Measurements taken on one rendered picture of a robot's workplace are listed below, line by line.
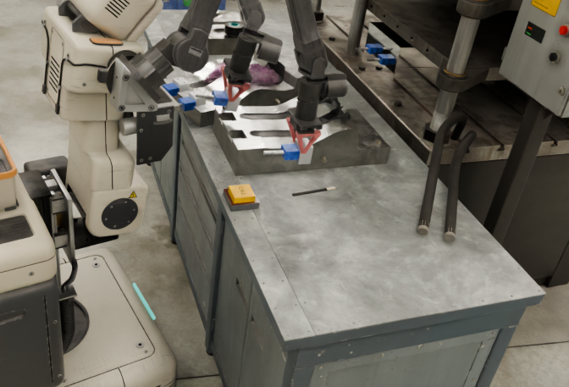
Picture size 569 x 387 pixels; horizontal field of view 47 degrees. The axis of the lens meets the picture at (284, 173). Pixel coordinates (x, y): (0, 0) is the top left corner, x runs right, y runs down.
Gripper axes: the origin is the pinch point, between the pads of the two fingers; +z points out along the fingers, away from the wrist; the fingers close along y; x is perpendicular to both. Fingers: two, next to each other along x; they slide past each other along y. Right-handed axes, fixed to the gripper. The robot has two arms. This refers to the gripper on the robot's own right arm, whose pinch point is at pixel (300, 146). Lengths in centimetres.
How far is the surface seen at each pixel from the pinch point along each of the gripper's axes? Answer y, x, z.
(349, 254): -28.7, -4.9, 15.5
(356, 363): -49, 0, 32
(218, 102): 26.7, 15.9, -0.6
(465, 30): 22, -60, -25
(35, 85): 238, 65, 93
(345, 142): 10.2, -19.7, 6.2
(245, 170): 10.3, 11.0, 13.5
